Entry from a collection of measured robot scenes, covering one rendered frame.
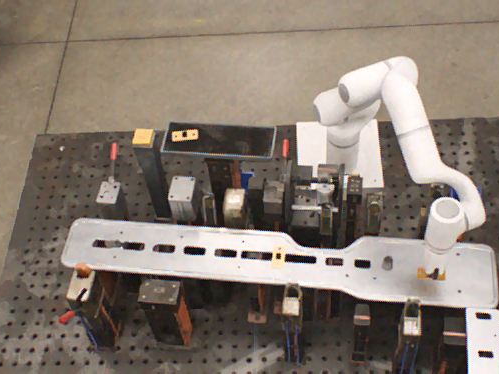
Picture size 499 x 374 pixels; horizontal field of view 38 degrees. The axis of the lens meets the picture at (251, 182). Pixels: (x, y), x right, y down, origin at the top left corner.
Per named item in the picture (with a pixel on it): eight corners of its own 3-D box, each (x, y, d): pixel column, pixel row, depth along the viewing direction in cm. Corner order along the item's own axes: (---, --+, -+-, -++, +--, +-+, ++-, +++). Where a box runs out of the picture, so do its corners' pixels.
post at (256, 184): (255, 252, 268) (247, 187, 236) (257, 240, 271) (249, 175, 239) (268, 253, 267) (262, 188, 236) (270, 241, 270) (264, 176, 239)
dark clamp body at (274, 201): (262, 267, 264) (255, 207, 234) (266, 236, 272) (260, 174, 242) (292, 269, 263) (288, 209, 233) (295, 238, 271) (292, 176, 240)
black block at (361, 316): (345, 369, 239) (348, 330, 216) (347, 339, 246) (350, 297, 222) (370, 371, 238) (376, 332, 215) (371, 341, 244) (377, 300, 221)
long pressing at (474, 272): (55, 274, 235) (54, 271, 234) (75, 216, 248) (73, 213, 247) (499, 311, 216) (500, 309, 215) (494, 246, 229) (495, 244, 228)
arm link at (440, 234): (449, 218, 204) (419, 229, 203) (456, 190, 194) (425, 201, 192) (465, 241, 199) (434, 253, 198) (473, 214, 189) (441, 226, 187)
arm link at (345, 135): (321, 127, 266) (321, 85, 246) (367, 111, 268) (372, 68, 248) (334, 152, 259) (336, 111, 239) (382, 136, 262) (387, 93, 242)
